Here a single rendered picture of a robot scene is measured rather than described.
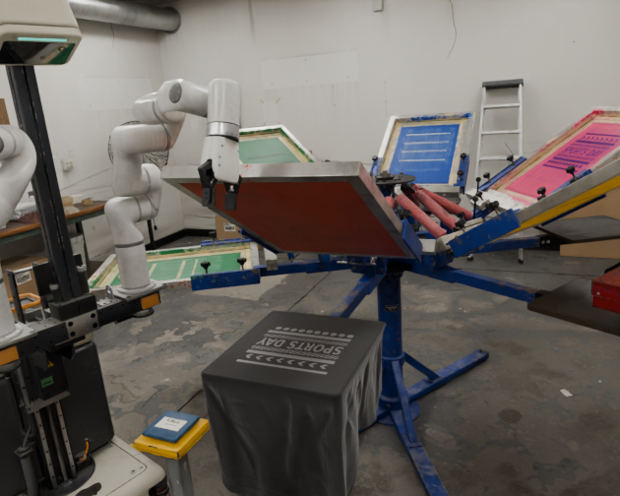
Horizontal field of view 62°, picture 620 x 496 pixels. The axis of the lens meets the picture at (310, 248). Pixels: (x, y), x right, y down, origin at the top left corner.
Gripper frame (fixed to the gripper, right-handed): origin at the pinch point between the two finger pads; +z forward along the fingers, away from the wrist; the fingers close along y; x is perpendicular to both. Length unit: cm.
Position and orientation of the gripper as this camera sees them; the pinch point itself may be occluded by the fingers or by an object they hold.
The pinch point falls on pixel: (219, 204)
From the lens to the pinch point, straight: 122.0
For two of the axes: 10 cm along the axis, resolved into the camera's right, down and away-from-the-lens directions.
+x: 9.2, 0.4, -3.9
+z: -0.4, 10.0, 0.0
